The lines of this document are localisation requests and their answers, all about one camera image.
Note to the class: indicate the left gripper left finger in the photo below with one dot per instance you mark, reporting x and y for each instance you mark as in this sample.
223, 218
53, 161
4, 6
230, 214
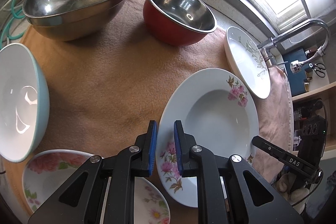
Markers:
143, 164

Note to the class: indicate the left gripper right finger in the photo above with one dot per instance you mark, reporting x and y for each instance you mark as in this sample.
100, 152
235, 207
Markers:
187, 166

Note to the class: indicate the white plate pink flowers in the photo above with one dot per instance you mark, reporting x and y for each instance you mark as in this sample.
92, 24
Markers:
217, 109

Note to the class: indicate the deep plate pink roses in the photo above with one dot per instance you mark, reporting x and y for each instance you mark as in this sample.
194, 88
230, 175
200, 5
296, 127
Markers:
46, 171

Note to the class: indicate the white plate green leaf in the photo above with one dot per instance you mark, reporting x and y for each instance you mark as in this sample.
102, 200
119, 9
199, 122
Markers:
247, 62

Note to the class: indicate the red steel bowl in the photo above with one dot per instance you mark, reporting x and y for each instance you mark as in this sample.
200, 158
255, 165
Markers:
178, 22

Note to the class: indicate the chrome kitchen faucet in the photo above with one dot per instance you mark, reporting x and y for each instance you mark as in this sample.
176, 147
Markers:
296, 37

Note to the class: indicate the gloved hand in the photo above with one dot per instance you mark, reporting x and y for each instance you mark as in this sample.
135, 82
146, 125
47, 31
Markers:
284, 186

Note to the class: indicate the blue knife holder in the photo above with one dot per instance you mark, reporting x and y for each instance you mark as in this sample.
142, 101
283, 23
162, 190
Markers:
296, 80

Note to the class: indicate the black scissors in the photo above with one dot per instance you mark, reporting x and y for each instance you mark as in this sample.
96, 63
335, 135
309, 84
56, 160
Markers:
320, 69

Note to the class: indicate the light blue ceramic bowl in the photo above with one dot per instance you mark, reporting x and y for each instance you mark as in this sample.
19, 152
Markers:
25, 103

